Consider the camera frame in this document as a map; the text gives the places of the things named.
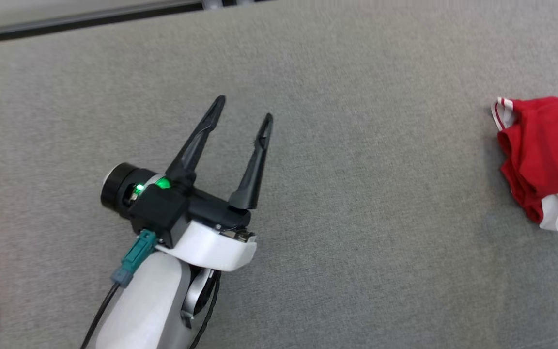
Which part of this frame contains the red shirt white striped trim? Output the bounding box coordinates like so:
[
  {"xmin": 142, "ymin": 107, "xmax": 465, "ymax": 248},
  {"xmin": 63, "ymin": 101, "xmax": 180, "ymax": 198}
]
[{"xmin": 491, "ymin": 96, "xmax": 558, "ymax": 231}]

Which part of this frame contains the grey fabric sofa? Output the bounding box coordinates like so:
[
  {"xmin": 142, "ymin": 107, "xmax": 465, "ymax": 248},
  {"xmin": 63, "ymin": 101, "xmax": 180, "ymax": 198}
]
[{"xmin": 0, "ymin": 0, "xmax": 558, "ymax": 349}]

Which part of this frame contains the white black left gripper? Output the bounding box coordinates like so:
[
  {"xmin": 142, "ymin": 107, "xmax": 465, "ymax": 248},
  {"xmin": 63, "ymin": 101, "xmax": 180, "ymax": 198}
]
[{"xmin": 101, "ymin": 95, "xmax": 274, "ymax": 272}]

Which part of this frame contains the black cable with teal plug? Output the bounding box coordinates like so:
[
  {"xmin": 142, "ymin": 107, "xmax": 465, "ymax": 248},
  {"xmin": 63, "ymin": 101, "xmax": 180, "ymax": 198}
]
[{"xmin": 79, "ymin": 230, "xmax": 157, "ymax": 349}]

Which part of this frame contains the grey baseboard strip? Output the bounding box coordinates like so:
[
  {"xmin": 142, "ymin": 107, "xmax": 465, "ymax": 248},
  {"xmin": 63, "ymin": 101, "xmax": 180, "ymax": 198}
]
[{"xmin": 0, "ymin": 0, "xmax": 204, "ymax": 47}]

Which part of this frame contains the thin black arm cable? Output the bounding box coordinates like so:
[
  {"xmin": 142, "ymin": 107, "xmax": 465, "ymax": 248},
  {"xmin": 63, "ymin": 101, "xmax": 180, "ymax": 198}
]
[{"xmin": 189, "ymin": 269, "xmax": 222, "ymax": 349}]

